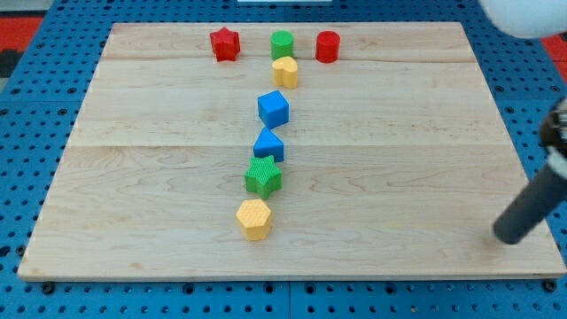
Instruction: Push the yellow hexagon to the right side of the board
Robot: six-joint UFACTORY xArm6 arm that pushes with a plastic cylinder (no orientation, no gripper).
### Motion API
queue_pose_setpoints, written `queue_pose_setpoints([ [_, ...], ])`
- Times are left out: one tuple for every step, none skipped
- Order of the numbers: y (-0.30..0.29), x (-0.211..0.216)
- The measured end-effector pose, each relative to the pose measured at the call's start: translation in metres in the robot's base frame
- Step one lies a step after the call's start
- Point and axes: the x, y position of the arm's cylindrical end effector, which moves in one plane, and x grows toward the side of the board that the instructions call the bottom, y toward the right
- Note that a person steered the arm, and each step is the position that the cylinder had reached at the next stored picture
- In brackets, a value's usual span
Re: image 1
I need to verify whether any blue triangle block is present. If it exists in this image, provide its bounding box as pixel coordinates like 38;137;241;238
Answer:
252;128;284;162

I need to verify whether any red cylinder block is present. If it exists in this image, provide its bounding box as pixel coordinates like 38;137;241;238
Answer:
315;30;340;63

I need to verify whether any red star block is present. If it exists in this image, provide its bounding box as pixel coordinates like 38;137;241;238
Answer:
209;27;240;62

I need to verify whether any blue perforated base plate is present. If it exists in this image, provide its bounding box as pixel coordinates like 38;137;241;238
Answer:
1;0;566;318

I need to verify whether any wooden board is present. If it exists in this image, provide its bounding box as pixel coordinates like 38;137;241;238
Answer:
18;22;566;282

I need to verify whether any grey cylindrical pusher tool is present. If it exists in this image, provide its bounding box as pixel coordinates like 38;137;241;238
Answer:
493;160;566;245

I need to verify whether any yellow heart block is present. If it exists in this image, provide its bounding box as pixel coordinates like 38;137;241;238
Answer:
272;56;299;89

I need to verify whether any blue cube block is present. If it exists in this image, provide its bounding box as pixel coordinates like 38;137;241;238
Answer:
257;90;290;128

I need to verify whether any green star block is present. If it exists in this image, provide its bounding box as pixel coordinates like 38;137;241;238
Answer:
245;155;283;199

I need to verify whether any yellow hexagon block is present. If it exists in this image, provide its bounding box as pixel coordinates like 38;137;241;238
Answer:
236;199;272;241

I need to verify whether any green cylinder block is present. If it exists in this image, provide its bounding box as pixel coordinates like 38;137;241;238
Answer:
270;30;294;60

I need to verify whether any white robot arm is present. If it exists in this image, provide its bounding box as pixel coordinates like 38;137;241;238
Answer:
478;0;566;39

